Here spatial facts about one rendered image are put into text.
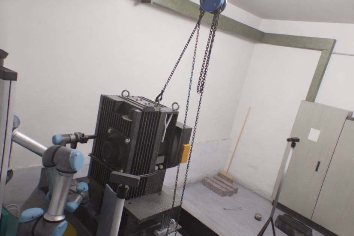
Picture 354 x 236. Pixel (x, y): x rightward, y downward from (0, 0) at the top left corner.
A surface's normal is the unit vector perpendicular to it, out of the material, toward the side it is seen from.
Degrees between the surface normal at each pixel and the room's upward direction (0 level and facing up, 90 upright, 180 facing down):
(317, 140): 90
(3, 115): 90
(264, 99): 90
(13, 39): 90
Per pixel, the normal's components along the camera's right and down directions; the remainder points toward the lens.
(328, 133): -0.68, 0.01
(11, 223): 0.21, -0.95
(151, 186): 0.70, 0.30
